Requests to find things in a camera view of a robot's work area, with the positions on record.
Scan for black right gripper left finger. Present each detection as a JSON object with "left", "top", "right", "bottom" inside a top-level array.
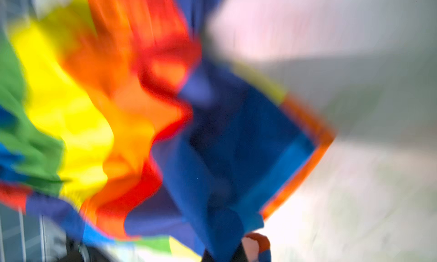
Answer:
[{"left": 56, "top": 238, "right": 116, "bottom": 262}]

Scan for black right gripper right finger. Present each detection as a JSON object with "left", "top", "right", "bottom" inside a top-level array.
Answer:
[{"left": 201, "top": 243, "right": 249, "bottom": 262}]

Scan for rainbow striped shorts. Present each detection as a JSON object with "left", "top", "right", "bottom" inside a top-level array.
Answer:
[{"left": 1, "top": 0, "right": 333, "bottom": 262}]

